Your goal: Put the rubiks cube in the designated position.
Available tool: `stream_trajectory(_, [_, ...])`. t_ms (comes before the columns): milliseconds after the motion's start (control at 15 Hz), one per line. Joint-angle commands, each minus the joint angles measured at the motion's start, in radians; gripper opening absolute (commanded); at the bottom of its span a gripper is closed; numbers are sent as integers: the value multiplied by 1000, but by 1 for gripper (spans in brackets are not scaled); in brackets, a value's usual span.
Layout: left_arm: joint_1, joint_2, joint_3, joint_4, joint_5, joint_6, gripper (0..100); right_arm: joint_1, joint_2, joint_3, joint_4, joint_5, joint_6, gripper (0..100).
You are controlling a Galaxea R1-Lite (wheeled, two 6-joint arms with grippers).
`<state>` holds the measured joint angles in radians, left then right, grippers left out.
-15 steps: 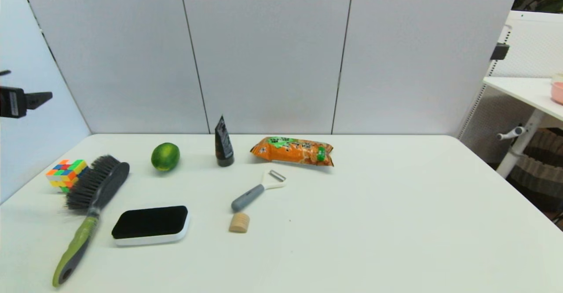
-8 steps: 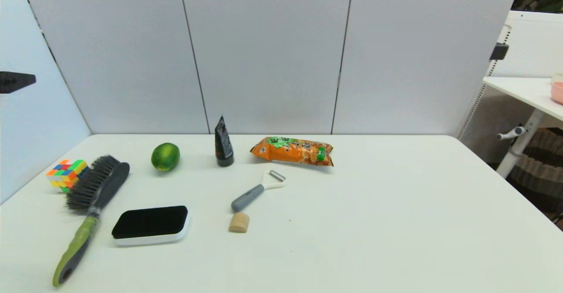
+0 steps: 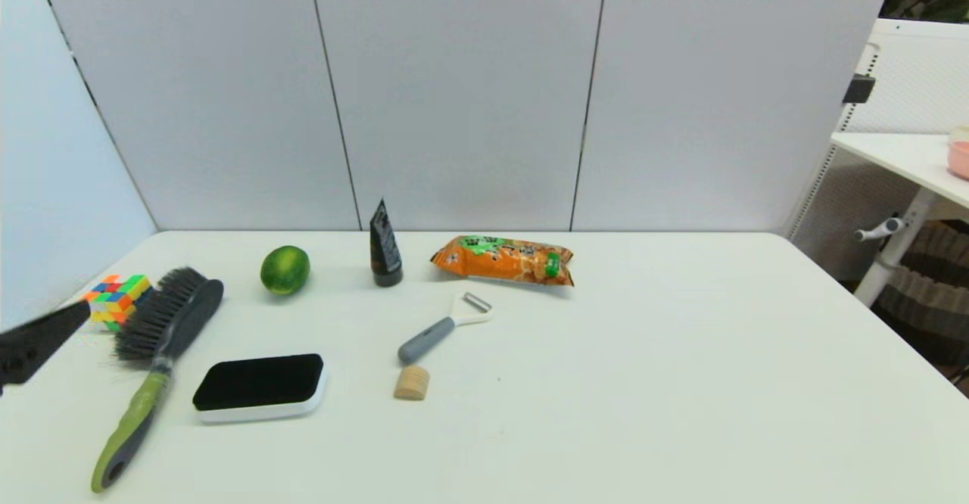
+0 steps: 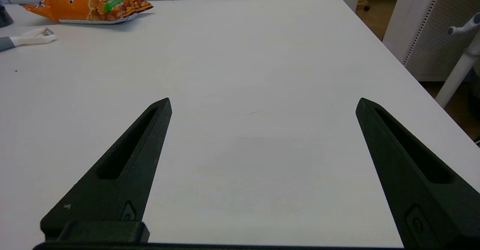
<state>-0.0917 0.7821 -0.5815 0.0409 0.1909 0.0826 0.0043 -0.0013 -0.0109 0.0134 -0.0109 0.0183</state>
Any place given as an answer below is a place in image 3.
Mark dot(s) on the white perforated partition panel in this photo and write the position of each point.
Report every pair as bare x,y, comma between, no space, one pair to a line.
916,73

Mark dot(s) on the multicolour rubiks cube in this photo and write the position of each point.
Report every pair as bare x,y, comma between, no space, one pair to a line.
121,296

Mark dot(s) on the green lime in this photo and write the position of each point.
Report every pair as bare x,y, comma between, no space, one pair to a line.
285,270

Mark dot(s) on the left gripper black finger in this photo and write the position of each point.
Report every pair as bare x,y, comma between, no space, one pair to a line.
34,345

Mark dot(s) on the black and white eraser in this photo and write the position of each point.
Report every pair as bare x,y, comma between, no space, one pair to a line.
257,381

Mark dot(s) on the orange snack bag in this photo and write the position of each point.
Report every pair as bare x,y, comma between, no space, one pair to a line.
503,260

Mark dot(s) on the white side table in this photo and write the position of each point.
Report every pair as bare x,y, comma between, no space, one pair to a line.
893,157

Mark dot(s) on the small wooden cork cylinder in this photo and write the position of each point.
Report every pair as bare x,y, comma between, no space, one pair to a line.
412,383

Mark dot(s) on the pink bowl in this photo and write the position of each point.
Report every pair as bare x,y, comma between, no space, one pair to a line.
960,160

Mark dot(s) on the striped brown fabric basket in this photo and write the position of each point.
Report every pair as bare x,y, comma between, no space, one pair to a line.
931,292

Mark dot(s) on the black squeeze tube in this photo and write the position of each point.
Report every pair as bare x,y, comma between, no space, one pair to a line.
385,250

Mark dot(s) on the black clamp box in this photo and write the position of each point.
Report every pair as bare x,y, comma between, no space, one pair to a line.
858,89

